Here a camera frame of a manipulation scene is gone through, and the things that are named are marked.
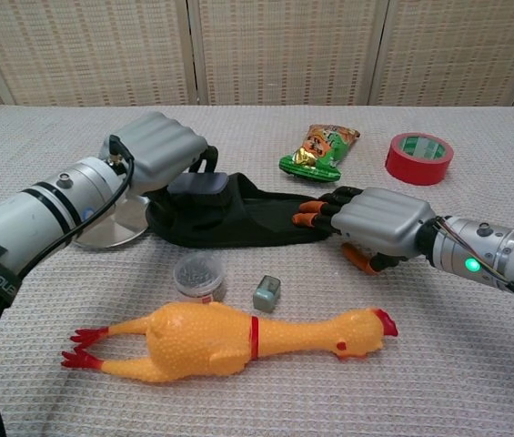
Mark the black cloth pouch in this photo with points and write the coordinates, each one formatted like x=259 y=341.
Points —
x=256 y=218

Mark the small grey metal block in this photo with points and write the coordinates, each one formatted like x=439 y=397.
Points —
x=266 y=292

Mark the green snack bag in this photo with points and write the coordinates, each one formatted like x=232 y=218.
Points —
x=320 y=152

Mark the white woven tablecloth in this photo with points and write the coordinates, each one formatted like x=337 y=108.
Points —
x=256 y=273

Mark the round steel plate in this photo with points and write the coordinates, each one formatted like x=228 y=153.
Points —
x=111 y=227

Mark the beige folding screen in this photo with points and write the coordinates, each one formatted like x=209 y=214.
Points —
x=256 y=50

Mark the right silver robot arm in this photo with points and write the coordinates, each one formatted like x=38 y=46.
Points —
x=488 y=259

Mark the yellow rubber chicken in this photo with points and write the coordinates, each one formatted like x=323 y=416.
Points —
x=238 y=341

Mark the red tape roll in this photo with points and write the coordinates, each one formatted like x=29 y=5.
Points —
x=419 y=158

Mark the round box of pins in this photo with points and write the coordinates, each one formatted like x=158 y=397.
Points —
x=199 y=277

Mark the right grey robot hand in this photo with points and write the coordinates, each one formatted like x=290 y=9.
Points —
x=375 y=216

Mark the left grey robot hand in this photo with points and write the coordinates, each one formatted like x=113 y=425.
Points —
x=156 y=150

